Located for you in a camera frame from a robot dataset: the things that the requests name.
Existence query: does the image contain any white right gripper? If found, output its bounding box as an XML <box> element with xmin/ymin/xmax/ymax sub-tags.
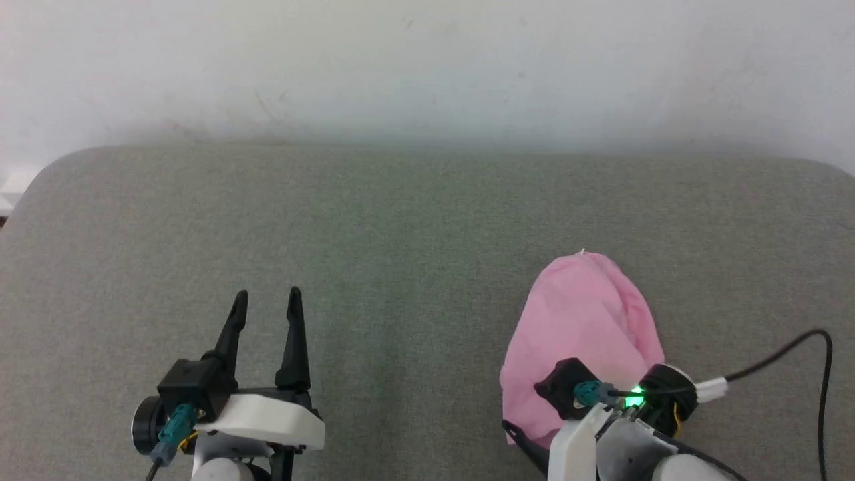
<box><xmin>503</xmin><ymin>404</ymin><xmax>673</xmax><ymax>481</ymax></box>

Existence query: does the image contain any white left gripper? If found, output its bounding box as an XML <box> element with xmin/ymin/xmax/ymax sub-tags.
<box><xmin>194</xmin><ymin>287</ymin><xmax>326</xmax><ymax>481</ymax></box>

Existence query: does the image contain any pink garment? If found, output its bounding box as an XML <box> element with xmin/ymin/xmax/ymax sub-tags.
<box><xmin>500</xmin><ymin>251</ymin><xmax>667</xmax><ymax>450</ymax></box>

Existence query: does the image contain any teal plug right camera cable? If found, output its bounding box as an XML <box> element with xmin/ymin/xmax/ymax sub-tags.
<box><xmin>574</xmin><ymin>381</ymin><xmax>627</xmax><ymax>410</ymax></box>

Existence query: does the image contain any teal plug camera cable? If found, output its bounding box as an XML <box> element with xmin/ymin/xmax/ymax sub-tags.
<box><xmin>574</xmin><ymin>381</ymin><xmax>627</xmax><ymax>410</ymax></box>
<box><xmin>146</xmin><ymin>404</ymin><xmax>201</xmax><ymax>481</ymax></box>

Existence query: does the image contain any teal plug left camera cable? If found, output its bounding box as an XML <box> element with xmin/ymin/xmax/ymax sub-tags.
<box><xmin>146</xmin><ymin>404</ymin><xmax>201</xmax><ymax>481</ymax></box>

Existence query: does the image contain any black cable with white plug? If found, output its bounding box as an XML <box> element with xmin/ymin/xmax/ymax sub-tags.
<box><xmin>693</xmin><ymin>329</ymin><xmax>834</xmax><ymax>481</ymax></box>

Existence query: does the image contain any white wall baseboard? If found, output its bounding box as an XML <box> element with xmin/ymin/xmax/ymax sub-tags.
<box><xmin>0</xmin><ymin>170</ymin><xmax>39</xmax><ymax>218</ymax></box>

